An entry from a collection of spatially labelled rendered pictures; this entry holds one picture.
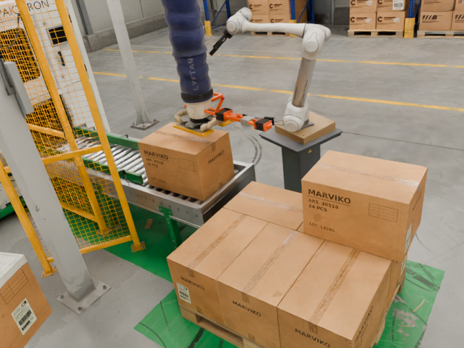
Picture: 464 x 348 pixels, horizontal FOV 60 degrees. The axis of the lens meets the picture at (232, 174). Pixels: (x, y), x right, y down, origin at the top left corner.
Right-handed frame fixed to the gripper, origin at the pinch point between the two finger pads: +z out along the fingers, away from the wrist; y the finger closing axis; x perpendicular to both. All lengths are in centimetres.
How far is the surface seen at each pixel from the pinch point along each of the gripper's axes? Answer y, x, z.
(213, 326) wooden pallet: -156, -105, 74
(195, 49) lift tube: -54, 14, -17
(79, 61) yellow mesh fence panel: -61, 66, 43
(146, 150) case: -57, -8, 74
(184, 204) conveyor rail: -90, -50, 63
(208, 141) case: -57, -36, 30
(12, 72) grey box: -109, 84, 42
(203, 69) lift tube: -53, 1, -10
